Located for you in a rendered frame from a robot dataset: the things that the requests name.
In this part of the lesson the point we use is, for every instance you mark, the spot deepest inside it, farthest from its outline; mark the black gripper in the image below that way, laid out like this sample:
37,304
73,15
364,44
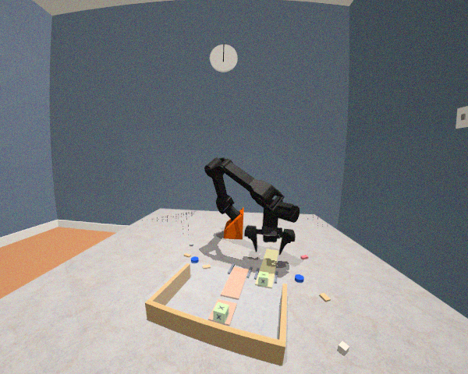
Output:
288,235

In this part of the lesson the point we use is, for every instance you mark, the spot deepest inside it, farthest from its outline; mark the tan flat bar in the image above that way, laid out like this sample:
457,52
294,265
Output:
325,297

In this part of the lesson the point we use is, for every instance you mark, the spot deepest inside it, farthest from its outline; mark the small white cube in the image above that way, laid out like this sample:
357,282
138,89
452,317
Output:
343,348

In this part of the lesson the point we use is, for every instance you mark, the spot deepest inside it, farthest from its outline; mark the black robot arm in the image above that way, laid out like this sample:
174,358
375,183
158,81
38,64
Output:
261,191

